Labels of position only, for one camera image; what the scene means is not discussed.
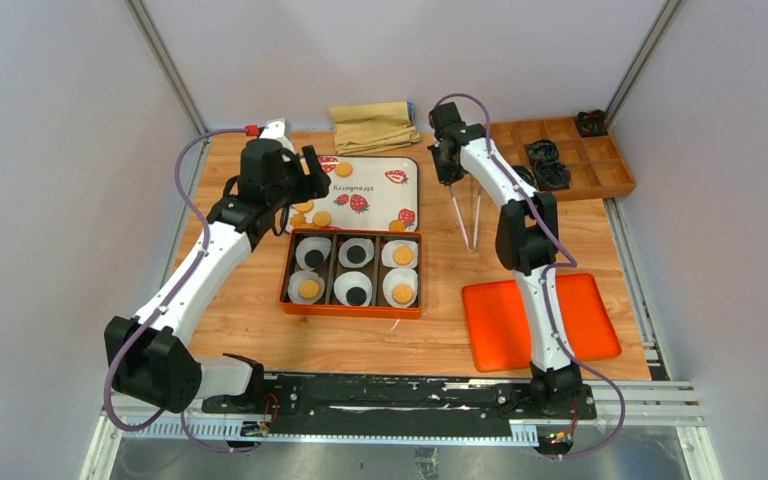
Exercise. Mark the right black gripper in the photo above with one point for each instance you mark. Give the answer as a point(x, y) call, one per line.
point(446, 176)

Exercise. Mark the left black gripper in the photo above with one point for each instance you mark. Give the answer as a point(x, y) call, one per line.
point(315, 183)

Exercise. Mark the black sandwich cookie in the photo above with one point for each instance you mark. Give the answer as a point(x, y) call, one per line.
point(356, 254)
point(314, 258)
point(356, 296)

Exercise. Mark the metal tweezers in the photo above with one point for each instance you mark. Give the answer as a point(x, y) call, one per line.
point(466, 197)

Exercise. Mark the orange compartment cookie box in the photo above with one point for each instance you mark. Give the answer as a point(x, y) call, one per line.
point(329, 271)

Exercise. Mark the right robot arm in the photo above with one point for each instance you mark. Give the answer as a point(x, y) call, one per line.
point(527, 244)

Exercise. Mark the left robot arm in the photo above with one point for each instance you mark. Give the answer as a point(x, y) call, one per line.
point(148, 353)

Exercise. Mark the flower shaped butter cookie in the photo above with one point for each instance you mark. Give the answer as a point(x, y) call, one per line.
point(298, 220)

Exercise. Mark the strawberry print white tray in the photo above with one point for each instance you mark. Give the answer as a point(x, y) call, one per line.
point(380, 190)

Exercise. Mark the white paper cupcake liner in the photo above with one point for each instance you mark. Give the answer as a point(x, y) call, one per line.
point(367, 243)
point(312, 242)
point(296, 279)
point(389, 247)
point(349, 279)
point(398, 276)

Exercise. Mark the folded beige cloth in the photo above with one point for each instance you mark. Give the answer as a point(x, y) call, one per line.
point(371, 128)

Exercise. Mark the wooden compartment organizer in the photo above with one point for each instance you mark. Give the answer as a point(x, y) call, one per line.
point(597, 166)

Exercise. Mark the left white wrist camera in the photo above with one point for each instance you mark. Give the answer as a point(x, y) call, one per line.
point(279, 130)

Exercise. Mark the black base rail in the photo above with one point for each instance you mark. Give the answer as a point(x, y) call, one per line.
point(403, 407)

